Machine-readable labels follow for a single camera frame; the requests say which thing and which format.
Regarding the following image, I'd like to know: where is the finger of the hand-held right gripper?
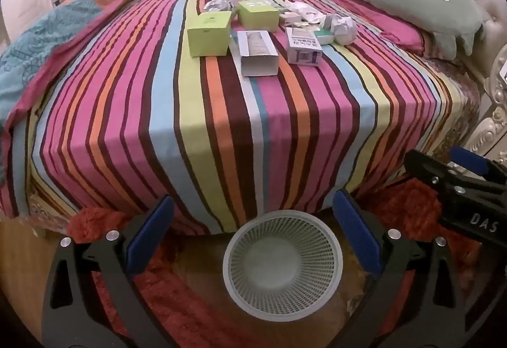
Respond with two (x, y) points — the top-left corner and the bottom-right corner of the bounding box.
(404, 149), (483, 191)
(451, 146), (507, 191)

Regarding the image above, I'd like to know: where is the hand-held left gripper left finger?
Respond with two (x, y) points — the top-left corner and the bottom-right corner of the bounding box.
(42, 195), (177, 348)

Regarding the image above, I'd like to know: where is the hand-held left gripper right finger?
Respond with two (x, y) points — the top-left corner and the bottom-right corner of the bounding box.
(332, 190), (468, 348)

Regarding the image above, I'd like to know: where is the white mesh wastebasket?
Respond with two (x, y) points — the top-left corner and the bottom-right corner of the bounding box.
(222, 210), (344, 323)

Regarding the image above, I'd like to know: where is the white paper ball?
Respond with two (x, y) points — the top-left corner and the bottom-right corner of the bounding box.
(326, 14), (356, 46)

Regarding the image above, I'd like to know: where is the white and blue box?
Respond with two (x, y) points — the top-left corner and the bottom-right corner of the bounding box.
(286, 27), (324, 67)

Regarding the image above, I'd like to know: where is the white plastic packet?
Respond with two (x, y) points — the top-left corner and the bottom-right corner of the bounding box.
(284, 1), (326, 24)

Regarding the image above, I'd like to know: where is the white cardboard box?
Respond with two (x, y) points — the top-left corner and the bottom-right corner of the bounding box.
(236, 30), (280, 78)

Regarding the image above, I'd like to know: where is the green cardboard box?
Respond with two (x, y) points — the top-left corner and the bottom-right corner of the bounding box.
(187, 10), (233, 58)
(236, 0), (280, 32)

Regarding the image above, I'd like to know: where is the grey paper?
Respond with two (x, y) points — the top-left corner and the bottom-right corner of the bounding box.
(203, 0), (235, 14)

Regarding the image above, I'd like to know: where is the white ornate cabinet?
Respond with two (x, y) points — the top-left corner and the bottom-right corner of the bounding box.
(461, 55), (507, 155)

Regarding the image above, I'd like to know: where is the red rug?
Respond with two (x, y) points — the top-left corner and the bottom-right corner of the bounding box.
(67, 177), (476, 348)

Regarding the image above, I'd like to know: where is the floral mattress side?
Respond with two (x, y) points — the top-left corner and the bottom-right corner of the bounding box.
(420, 55), (482, 158)

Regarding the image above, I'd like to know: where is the striped bed sheet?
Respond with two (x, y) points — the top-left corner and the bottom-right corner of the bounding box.
(0, 0), (476, 235)

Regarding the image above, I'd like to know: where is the orange and blue quilt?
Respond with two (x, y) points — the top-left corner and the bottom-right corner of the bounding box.
(0, 0), (171, 127)

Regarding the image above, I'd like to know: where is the white wardrobe door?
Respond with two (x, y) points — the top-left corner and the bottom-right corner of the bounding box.
(0, 0), (54, 48)

